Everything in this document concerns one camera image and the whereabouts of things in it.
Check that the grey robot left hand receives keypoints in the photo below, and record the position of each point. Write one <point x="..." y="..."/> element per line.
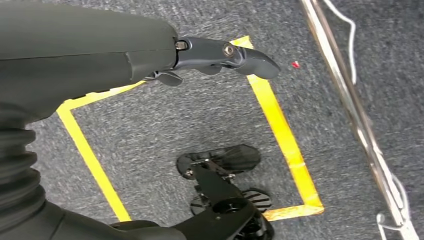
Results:
<point x="82" y="49"/>

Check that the small red scrap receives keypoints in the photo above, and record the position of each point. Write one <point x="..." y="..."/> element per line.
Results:
<point x="295" y="64"/>

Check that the yellow floor tape square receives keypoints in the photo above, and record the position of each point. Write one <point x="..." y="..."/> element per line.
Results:
<point x="285" y="139"/>

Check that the chrome frame bar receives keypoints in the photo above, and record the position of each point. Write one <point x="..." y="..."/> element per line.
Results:
<point x="351" y="109"/>

